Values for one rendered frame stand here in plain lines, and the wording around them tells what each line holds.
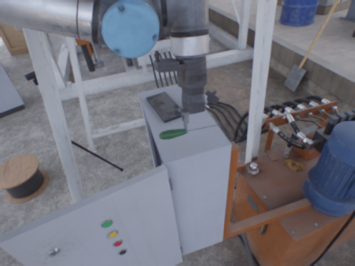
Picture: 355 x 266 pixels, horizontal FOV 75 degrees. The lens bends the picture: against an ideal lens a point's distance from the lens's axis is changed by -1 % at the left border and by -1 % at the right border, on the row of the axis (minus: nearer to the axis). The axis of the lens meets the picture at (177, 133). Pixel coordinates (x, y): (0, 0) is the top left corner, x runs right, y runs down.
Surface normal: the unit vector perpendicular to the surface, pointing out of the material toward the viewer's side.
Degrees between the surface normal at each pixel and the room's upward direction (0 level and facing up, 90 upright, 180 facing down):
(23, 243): 90
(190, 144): 0
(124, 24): 92
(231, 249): 0
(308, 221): 0
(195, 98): 57
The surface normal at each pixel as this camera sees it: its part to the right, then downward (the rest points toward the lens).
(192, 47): 0.05, 0.45
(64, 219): 0.46, 0.54
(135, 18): 0.19, 0.65
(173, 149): -0.08, -0.76
